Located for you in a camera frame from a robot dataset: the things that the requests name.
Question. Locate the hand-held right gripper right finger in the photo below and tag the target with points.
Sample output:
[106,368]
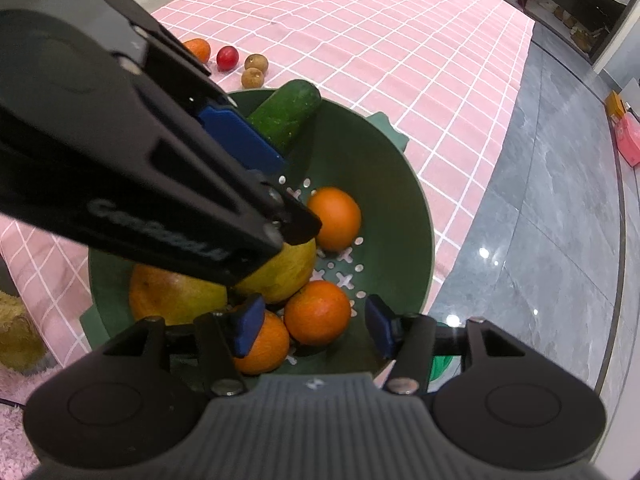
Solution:
[380,330]

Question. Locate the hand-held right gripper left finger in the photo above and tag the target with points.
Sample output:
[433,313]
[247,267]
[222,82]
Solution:
[247,327]

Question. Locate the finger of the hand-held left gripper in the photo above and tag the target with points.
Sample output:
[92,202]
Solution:
[240,140]
[295,222]

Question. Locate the orange mandarin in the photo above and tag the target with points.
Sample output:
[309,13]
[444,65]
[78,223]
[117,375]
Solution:
[267,342]
[334,218]
[316,312]
[199,50]

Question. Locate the large yellow green citrus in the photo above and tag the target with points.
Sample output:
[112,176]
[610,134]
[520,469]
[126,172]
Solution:
[285,272]

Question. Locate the green cucumber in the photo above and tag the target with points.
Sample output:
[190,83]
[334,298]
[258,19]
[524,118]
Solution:
[285,110]

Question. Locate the small brown longan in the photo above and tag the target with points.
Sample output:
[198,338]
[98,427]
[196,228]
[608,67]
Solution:
[252,78]
[256,62]

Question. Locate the small red cherry tomato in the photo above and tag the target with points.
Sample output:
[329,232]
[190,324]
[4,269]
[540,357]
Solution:
[227,57]

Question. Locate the green colander bowl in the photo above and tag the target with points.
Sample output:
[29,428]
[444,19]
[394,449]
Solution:
[380,200]

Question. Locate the large brownish citrus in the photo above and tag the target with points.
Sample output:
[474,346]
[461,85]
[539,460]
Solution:
[165,295]

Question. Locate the pink checkered tablecloth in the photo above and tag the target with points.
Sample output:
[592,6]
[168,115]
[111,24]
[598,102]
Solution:
[375,35]

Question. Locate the mustard plush item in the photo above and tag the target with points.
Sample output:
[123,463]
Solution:
[15,330]

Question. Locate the pink fluffy rug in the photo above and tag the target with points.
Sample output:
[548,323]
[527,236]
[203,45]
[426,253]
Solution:
[15,435]

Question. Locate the pink storage box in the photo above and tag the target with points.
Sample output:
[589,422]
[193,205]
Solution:
[630,142]

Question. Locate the orange box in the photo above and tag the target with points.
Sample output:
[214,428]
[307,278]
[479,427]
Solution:
[617,105]

